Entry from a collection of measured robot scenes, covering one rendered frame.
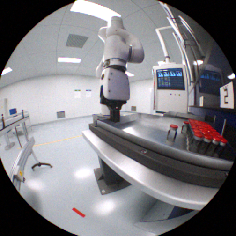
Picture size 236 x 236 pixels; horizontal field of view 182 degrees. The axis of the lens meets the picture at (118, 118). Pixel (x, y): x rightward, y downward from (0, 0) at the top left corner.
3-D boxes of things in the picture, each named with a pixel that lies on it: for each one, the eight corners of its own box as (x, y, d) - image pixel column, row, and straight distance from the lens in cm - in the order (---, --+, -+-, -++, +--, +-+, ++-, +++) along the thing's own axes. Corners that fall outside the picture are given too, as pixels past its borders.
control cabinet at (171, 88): (185, 118, 125) (184, 67, 138) (186, 120, 106) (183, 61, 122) (156, 113, 131) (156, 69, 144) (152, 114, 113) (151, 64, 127)
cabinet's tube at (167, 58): (172, 67, 137) (161, 32, 196) (171, 63, 125) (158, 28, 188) (164, 68, 139) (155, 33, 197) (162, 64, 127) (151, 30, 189)
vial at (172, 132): (173, 143, 20) (178, 126, 19) (172, 147, 18) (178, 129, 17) (166, 141, 20) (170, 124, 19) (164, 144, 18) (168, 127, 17)
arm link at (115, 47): (125, 70, 33) (103, 69, 32) (124, 47, 41) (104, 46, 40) (132, 60, 26) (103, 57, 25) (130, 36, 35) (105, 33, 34)
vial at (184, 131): (185, 136, 27) (189, 121, 26) (186, 138, 25) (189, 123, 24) (180, 135, 27) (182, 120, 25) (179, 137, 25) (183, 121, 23)
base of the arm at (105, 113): (95, 114, 69) (95, 94, 69) (114, 113, 74) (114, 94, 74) (99, 118, 51) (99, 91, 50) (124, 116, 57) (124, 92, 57)
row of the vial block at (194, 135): (190, 131, 34) (192, 119, 33) (195, 159, 17) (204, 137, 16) (185, 130, 33) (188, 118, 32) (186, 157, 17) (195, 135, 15)
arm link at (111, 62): (112, 54, 23) (111, 62, 22) (131, 64, 29) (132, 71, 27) (97, 65, 29) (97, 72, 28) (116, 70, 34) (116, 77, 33)
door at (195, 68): (193, 87, 104) (183, 47, 131) (202, 71, 61) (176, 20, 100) (193, 87, 104) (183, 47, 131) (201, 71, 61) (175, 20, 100)
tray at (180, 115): (203, 121, 75) (204, 116, 74) (214, 130, 51) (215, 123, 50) (169, 114, 71) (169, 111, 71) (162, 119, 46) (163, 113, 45)
